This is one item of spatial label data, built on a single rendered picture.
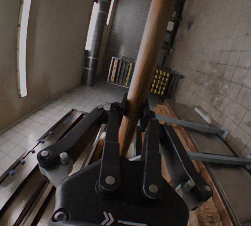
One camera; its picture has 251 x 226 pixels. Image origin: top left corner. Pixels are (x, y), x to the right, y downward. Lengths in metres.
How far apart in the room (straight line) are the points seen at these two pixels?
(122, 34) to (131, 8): 1.16
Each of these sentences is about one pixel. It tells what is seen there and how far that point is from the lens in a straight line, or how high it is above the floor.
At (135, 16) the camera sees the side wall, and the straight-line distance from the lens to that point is 5.44.
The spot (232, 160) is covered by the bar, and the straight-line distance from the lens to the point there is 1.17.
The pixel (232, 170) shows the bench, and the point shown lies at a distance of 1.17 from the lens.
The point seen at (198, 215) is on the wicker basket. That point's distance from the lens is 0.79.
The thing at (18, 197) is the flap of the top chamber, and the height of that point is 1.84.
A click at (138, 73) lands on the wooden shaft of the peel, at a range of 0.17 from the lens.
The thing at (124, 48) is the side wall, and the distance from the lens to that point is 5.21.
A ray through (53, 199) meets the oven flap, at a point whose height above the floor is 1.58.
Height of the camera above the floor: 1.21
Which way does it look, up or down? level
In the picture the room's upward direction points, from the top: 76 degrees counter-clockwise
